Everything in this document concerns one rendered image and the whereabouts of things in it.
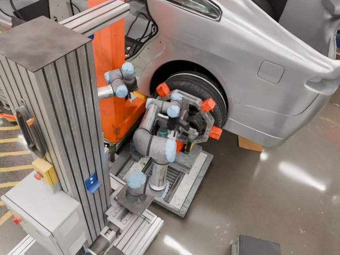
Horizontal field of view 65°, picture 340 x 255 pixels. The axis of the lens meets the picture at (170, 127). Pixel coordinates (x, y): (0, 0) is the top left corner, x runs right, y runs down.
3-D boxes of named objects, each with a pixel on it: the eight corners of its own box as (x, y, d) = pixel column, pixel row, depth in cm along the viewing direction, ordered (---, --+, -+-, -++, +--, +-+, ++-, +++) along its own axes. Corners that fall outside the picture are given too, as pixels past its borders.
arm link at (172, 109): (160, 116, 173) (163, 108, 182) (177, 119, 172) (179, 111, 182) (162, 105, 169) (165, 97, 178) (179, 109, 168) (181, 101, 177)
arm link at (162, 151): (147, 181, 185) (152, 130, 144) (168, 186, 184) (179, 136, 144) (142, 197, 177) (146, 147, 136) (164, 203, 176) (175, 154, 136)
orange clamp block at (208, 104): (208, 107, 223) (216, 103, 216) (204, 113, 218) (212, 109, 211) (202, 101, 221) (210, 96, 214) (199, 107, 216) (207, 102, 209)
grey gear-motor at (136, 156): (160, 142, 317) (163, 122, 291) (142, 168, 290) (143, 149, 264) (147, 136, 321) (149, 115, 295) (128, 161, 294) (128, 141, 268)
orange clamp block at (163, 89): (170, 90, 229) (165, 82, 226) (166, 95, 224) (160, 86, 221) (165, 92, 234) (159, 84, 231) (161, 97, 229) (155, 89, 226)
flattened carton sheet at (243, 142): (258, 121, 372) (259, 119, 369) (262, 152, 335) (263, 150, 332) (237, 116, 372) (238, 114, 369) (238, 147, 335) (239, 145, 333)
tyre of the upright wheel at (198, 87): (210, 60, 221) (153, 79, 264) (199, 75, 206) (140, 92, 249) (239, 123, 250) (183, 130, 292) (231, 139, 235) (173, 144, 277)
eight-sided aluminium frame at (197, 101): (205, 147, 255) (219, 106, 215) (202, 152, 251) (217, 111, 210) (155, 124, 267) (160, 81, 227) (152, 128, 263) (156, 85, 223)
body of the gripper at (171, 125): (170, 125, 200) (170, 111, 193) (180, 127, 197) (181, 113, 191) (166, 130, 193) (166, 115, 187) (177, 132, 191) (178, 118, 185)
